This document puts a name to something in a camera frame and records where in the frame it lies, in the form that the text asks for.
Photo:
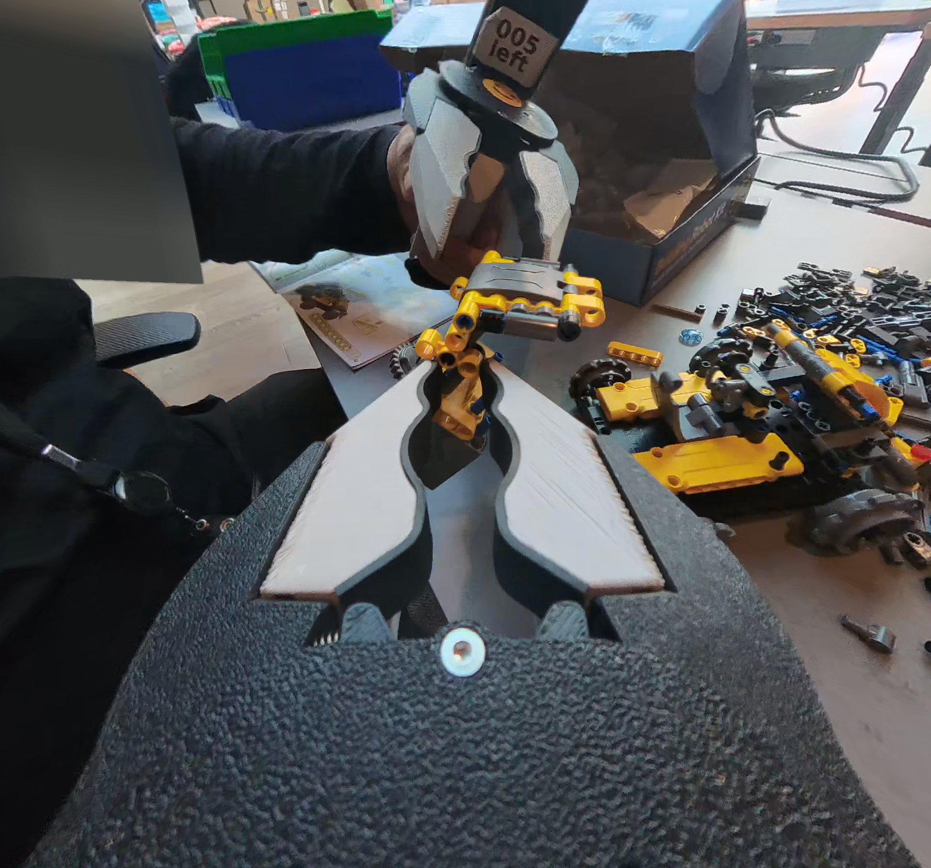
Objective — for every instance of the brown toy axle rod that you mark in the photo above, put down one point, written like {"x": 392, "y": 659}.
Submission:
{"x": 673, "y": 311}

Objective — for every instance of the toy instruction booklet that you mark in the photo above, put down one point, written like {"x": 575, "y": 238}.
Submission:
{"x": 364, "y": 315}

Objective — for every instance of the grey desk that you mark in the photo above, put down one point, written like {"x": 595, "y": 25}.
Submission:
{"x": 800, "y": 591}

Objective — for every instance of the person's left hand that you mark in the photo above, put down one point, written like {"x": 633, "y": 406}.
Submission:
{"x": 473, "y": 235}

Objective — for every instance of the crumpled clear plastic bags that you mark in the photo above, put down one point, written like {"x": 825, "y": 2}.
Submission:
{"x": 640, "y": 177}

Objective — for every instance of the person's left forearm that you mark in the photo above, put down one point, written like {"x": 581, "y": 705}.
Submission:
{"x": 291, "y": 191}

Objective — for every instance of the black chair armrest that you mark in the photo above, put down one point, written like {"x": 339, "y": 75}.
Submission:
{"x": 145, "y": 337}

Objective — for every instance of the green blue storage bin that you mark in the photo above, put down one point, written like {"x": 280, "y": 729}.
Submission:
{"x": 305, "y": 75}

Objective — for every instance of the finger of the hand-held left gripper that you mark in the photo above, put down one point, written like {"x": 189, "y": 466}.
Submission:
{"x": 436, "y": 155}
{"x": 549, "y": 191}

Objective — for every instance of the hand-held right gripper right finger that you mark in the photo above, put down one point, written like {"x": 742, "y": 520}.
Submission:
{"x": 567, "y": 511}

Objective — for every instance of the dark grey toy wheel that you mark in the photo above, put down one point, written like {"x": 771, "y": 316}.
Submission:
{"x": 405, "y": 362}

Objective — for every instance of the dark blue cardboard box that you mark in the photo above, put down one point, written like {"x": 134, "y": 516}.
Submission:
{"x": 676, "y": 264}

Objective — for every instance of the black sled base chair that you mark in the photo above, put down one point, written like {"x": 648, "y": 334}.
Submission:
{"x": 822, "y": 68}

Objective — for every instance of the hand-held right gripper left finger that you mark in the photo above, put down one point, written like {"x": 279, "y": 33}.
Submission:
{"x": 349, "y": 511}

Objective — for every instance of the wooden edged table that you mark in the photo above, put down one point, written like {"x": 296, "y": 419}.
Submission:
{"x": 836, "y": 10}

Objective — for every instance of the yellow black toy vehicle chassis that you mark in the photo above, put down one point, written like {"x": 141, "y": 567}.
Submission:
{"x": 713, "y": 461}

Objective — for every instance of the pile of small toy parts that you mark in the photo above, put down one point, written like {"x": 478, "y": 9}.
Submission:
{"x": 822, "y": 293}

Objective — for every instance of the person's black jacket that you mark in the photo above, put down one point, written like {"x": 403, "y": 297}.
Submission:
{"x": 58, "y": 628}

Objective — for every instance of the short yellow toy beam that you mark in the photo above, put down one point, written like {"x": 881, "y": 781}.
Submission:
{"x": 635, "y": 354}

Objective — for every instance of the yellow grey toy excavator arm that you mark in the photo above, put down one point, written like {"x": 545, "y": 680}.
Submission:
{"x": 516, "y": 279}

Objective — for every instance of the blue transparent round tile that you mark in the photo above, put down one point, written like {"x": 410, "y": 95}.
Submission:
{"x": 691, "y": 336}

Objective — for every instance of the grey toy pin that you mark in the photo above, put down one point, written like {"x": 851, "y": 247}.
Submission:
{"x": 869, "y": 635}

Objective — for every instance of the small black block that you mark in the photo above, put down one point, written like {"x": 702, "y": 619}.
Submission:
{"x": 754, "y": 207}

